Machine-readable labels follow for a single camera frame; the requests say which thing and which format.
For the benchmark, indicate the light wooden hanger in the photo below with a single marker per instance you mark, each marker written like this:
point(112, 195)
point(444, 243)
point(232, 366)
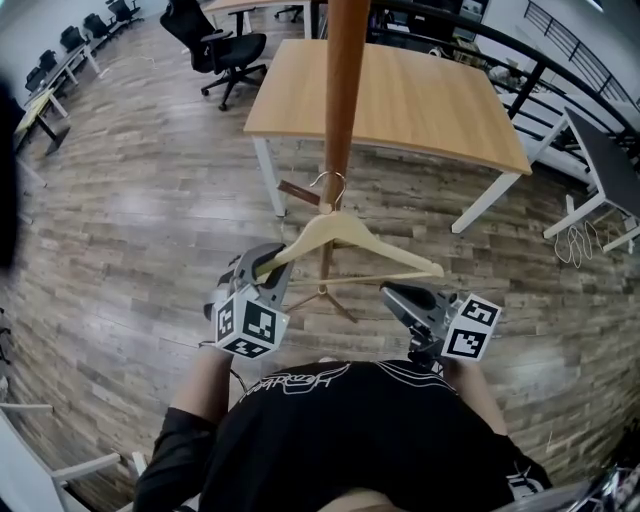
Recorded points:
point(345, 227)

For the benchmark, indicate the wooden table with black legs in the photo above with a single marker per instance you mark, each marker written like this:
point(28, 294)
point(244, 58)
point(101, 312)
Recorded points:
point(260, 5)

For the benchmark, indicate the person's black printed shirt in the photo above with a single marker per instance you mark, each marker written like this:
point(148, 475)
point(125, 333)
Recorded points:
point(340, 440)

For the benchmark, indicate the yellow top black-legged table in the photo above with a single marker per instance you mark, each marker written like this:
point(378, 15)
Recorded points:
point(35, 112)

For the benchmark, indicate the dark top white-legged table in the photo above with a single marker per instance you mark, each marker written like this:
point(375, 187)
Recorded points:
point(600, 155)

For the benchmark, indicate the large black office chair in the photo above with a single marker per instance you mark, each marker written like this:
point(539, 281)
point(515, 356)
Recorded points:
point(220, 47)

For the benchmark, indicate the small black office chair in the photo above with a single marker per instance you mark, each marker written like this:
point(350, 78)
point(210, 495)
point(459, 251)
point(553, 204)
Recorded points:
point(125, 10)
point(33, 79)
point(73, 36)
point(96, 25)
point(48, 59)

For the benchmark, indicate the grey top white-legged table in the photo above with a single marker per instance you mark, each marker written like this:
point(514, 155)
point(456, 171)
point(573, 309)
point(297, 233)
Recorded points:
point(65, 62)

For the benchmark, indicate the brown wooden coat rack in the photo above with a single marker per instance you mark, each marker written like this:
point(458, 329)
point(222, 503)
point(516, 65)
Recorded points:
point(345, 100)

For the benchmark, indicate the person's left forearm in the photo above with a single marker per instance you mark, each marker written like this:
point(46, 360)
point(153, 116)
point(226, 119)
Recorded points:
point(202, 385)

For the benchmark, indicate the person's right forearm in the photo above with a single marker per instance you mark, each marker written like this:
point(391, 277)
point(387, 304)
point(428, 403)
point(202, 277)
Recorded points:
point(477, 395)

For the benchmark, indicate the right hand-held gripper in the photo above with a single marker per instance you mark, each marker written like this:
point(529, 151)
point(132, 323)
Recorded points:
point(465, 330)

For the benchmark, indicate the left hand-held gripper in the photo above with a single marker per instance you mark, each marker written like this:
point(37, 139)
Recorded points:
point(250, 325)

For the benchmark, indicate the light wooden table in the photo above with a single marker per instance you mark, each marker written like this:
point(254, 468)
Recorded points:
point(400, 95)

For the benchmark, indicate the white metal frame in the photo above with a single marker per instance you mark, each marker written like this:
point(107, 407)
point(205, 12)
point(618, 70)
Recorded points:
point(50, 472)

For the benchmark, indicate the black metal railing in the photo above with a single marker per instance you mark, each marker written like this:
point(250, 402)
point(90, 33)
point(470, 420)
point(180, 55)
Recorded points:
point(565, 70)

